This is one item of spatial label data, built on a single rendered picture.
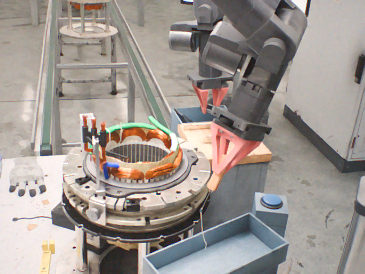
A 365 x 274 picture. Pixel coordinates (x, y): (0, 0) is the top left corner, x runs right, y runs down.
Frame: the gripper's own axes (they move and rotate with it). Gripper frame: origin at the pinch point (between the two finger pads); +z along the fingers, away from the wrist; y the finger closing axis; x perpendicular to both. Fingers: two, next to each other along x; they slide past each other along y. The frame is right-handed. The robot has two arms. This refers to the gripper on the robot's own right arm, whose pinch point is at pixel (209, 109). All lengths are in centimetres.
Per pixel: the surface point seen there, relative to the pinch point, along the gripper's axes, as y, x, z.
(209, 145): 1.4, 3.8, 8.3
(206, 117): -6.7, -20.2, 10.9
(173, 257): 20.9, 37.6, 12.2
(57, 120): 36, -180, 68
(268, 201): -3.8, 26.4, 12.2
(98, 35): 2, -203, 21
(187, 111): -0.5, -20.2, 8.0
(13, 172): 53, -39, 29
